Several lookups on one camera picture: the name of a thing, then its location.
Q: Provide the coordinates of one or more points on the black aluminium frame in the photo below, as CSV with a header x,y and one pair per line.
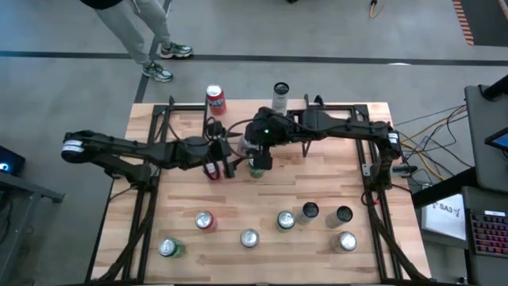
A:
x,y
361,108

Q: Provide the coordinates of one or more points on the green Sprite can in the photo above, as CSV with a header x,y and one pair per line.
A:
x,y
167,247
285,219
256,173

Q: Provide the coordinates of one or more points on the grey desk panel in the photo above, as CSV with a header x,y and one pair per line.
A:
x,y
488,171

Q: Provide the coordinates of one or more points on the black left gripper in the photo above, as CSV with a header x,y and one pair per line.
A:
x,y
220,149

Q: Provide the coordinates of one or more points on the grey metal side table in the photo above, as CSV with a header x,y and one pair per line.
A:
x,y
35,190

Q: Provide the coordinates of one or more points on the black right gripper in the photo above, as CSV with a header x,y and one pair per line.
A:
x,y
270,131

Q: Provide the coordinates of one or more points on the black desk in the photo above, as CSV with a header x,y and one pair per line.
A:
x,y
420,198

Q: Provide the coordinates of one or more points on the wooden shelf black metal legs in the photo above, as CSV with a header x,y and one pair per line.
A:
x,y
238,109

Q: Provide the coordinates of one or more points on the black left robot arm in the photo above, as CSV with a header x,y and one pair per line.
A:
x,y
119,149

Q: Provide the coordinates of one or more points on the backlit black keyboard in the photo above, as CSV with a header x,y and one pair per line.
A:
x,y
490,234

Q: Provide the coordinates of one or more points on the white paper sign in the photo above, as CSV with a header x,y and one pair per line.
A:
x,y
444,218

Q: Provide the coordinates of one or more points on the tablet with blue screen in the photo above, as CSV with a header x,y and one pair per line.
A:
x,y
501,140

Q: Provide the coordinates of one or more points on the black mat orange striped edge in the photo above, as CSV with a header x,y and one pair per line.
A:
x,y
488,24

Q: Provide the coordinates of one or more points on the slim Celsius Arctic Vibe can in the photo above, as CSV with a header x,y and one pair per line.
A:
x,y
343,213
310,209
280,101

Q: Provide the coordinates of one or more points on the black device with blue light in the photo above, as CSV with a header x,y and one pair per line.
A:
x,y
14,159

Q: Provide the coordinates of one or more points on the red Fanta strawberry can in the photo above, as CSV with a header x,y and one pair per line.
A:
x,y
204,219
216,101
213,171

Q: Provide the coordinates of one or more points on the walking person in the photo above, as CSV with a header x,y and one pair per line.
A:
x,y
127,28

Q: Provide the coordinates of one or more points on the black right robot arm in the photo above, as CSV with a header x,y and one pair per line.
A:
x,y
337,125

